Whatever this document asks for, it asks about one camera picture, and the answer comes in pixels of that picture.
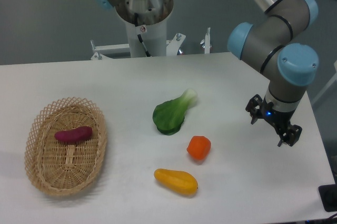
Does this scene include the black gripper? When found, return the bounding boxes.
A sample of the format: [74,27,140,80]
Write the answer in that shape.
[245,94,302,147]

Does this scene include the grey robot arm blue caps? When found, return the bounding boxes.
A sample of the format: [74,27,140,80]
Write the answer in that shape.
[97,0,319,146]

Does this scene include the purple sweet potato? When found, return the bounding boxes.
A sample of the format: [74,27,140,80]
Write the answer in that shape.
[54,126,93,143]

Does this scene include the woven wicker basket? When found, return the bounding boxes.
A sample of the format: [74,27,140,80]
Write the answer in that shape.
[24,97,107,197]

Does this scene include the orange persimmon fruit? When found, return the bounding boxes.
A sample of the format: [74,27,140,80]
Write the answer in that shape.
[186,135,211,161]

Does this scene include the black device at table corner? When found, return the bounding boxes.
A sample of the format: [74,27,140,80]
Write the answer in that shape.
[318,184,336,212]

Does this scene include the green bok choy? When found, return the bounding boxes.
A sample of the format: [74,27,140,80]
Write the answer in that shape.
[152,89,197,135]

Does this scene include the yellow papaya fruit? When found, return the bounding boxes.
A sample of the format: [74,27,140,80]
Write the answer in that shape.
[154,169,199,196]

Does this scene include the white metal base frame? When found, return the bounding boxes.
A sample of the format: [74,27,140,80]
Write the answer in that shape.
[90,27,213,60]

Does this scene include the black cable on pedestal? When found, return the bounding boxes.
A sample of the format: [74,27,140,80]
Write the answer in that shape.
[134,13,152,57]

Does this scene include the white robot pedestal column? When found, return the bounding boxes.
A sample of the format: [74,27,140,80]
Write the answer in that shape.
[115,0,174,43]

